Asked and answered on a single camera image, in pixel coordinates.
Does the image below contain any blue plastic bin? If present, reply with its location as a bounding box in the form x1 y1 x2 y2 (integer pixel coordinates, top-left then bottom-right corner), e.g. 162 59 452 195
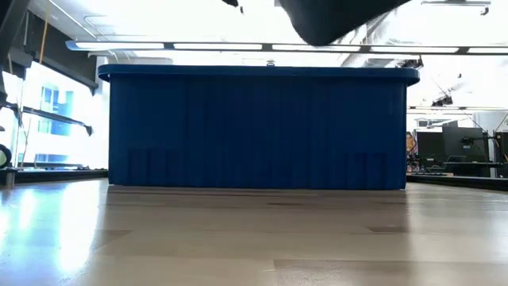
98 64 421 191

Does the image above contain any black computer monitor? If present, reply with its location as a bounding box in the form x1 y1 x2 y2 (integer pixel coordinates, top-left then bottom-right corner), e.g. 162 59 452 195
415 130 446 162
442 126 486 164

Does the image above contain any black ceiling-mounted device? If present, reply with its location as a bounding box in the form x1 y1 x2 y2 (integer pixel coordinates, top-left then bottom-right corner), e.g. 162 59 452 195
396 56 425 69

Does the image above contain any round black and white object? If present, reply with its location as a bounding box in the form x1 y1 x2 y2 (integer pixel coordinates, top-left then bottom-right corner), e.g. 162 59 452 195
0 143 13 170

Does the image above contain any colourful wall poster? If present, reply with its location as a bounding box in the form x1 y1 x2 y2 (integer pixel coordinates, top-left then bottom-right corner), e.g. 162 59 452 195
406 132 418 157

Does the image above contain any dark window frame beam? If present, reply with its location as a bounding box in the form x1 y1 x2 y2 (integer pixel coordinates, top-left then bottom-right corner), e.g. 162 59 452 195
7 39 99 95
0 101 94 137

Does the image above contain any black table edge rail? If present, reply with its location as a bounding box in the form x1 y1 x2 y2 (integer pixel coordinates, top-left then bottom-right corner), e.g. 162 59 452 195
0 168 109 186
406 173 508 192

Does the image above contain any yellow hanging cable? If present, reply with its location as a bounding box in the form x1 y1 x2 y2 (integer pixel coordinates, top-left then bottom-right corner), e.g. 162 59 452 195
38 3 51 65

